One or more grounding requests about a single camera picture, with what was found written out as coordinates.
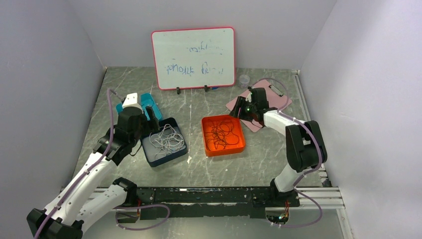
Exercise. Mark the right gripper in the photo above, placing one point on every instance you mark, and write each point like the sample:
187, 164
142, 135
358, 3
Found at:
241, 102

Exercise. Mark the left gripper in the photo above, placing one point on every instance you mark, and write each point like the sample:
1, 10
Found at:
151, 125

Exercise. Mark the orange square tray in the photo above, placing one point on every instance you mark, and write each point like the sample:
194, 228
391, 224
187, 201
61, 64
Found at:
222, 135

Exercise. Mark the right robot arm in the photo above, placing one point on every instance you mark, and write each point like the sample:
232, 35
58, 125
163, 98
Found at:
305, 147

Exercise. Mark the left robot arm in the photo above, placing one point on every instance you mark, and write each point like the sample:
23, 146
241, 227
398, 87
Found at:
71, 213

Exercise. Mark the teal square tray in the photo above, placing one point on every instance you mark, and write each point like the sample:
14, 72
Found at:
145, 100

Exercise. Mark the clear jar of paperclips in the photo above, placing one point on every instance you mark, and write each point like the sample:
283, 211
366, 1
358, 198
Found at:
243, 81

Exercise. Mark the red-framed whiteboard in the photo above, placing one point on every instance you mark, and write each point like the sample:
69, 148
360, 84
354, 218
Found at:
194, 58

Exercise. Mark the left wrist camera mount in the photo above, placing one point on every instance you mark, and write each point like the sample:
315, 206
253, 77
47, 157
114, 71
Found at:
131, 105

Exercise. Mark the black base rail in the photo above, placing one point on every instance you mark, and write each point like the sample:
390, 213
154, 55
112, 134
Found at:
159, 202

